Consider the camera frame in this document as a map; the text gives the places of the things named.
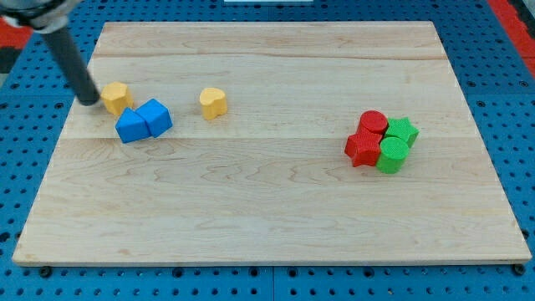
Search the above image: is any red cylinder block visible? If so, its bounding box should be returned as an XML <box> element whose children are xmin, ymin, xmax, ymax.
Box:
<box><xmin>357</xmin><ymin>110</ymin><xmax>389</xmax><ymax>135</ymax></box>

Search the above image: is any blue cube block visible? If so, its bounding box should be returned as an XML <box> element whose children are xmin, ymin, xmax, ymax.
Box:
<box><xmin>135</xmin><ymin>99</ymin><xmax>173</xmax><ymax>138</ymax></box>

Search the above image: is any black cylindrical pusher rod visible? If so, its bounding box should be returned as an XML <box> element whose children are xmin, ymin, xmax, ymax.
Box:
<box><xmin>42</xmin><ymin>27</ymin><xmax>100</xmax><ymax>106</ymax></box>

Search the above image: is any yellow heart block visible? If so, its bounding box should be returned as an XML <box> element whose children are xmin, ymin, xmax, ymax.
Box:
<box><xmin>199</xmin><ymin>87</ymin><xmax>227</xmax><ymax>120</ymax></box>

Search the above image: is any red star block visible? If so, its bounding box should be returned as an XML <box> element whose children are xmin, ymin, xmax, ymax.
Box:
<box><xmin>344</xmin><ymin>128</ymin><xmax>383</xmax><ymax>167</ymax></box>

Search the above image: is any blue triangle block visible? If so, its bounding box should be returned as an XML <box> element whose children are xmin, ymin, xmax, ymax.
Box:
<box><xmin>115</xmin><ymin>108</ymin><xmax>150</xmax><ymax>144</ymax></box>

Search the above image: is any light wooden board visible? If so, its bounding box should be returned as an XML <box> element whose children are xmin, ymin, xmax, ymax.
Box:
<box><xmin>13</xmin><ymin>21</ymin><xmax>532</xmax><ymax>267</ymax></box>

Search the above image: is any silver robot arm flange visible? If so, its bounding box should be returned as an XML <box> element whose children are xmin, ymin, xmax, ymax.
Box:
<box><xmin>1</xmin><ymin>0</ymin><xmax>81</xmax><ymax>34</ymax></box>

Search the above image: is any green cylinder block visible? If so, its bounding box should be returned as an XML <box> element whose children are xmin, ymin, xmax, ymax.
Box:
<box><xmin>375</xmin><ymin>137</ymin><xmax>410</xmax><ymax>174</ymax></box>

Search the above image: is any yellow hexagon block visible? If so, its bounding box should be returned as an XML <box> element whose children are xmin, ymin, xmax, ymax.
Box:
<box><xmin>100</xmin><ymin>82</ymin><xmax>134</xmax><ymax>116</ymax></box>

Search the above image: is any green star block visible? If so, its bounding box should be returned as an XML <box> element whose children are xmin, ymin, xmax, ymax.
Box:
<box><xmin>384</xmin><ymin>117</ymin><xmax>420</xmax><ymax>148</ymax></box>

